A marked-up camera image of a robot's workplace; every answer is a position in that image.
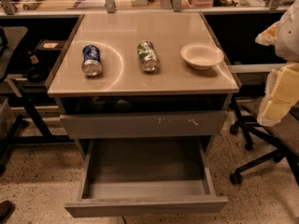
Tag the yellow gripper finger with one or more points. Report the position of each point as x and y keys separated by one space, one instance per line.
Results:
x=268 y=36
x=281 y=94

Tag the blue pepsi can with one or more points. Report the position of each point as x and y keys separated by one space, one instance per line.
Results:
x=91 y=65

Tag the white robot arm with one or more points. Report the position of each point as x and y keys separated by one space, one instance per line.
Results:
x=287 y=41

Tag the closed grey top drawer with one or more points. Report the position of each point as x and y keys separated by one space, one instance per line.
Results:
x=132 y=125

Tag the green soda can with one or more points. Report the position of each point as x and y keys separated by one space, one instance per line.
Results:
x=147 y=56

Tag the grey drawer cabinet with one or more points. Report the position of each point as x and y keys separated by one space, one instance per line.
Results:
x=153 y=74

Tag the open grey middle drawer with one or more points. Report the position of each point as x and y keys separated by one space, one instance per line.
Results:
x=147 y=176

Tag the black office chair right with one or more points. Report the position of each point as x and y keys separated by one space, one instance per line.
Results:
x=283 y=137

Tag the black office chair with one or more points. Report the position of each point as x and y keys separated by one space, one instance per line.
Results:
x=283 y=137
x=11 y=37

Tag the white bowl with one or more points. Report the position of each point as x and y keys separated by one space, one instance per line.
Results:
x=201 y=56

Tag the black office chair left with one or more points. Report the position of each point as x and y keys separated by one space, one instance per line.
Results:
x=11 y=37

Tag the black shoe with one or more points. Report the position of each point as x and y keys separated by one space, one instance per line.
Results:
x=6 y=209

